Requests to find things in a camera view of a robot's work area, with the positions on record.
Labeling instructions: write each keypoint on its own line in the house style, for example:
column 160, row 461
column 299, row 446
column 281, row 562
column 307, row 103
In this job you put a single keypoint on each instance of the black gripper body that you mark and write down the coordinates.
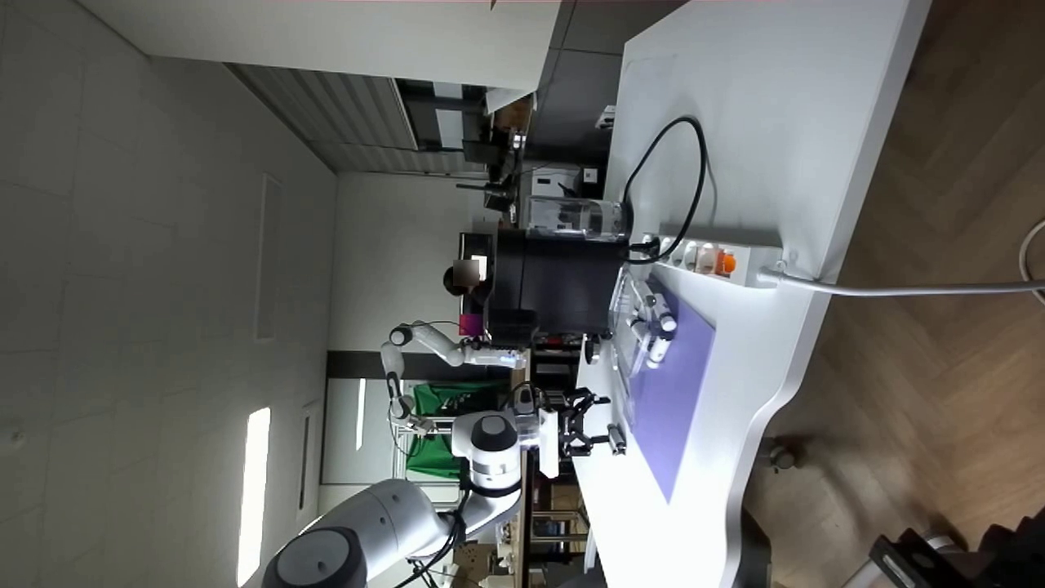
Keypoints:
column 580, row 425

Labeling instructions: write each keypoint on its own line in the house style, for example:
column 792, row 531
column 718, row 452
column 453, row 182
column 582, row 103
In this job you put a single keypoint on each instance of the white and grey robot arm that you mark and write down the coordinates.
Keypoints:
column 370, row 533

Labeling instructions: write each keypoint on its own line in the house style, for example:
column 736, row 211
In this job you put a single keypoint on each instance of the small white robot arm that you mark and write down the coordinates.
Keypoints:
column 446, row 352

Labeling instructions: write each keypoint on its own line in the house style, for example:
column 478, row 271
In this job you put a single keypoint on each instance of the purple rectangular mat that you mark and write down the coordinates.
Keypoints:
column 675, row 413

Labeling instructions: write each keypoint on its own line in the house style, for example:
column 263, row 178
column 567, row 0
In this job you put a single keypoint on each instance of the cardboard boxes under table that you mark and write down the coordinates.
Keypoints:
column 556, row 510

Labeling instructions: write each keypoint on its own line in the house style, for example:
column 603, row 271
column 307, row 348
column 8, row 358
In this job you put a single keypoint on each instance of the green fabric object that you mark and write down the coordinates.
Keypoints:
column 431, row 446

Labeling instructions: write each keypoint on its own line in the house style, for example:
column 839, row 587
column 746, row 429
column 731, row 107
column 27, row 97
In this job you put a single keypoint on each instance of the person with dark hair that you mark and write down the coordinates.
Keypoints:
column 462, row 286

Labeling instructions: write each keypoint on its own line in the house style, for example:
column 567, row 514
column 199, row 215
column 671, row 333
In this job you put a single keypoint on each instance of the white multi-socket power strip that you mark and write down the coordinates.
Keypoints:
column 718, row 252

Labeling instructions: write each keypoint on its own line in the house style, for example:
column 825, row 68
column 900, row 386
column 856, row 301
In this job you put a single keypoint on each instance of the white equipment box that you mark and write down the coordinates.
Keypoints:
column 556, row 195

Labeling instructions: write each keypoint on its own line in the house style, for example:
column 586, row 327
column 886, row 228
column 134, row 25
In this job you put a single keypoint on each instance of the beige furry rug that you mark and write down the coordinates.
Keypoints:
column 833, row 503

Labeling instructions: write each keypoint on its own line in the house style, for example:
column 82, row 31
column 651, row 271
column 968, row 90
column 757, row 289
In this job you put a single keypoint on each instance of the black object on floor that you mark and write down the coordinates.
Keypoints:
column 958, row 556

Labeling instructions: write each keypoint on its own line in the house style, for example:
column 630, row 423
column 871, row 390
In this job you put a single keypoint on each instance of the grey slatted shelf unit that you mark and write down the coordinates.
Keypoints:
column 347, row 118

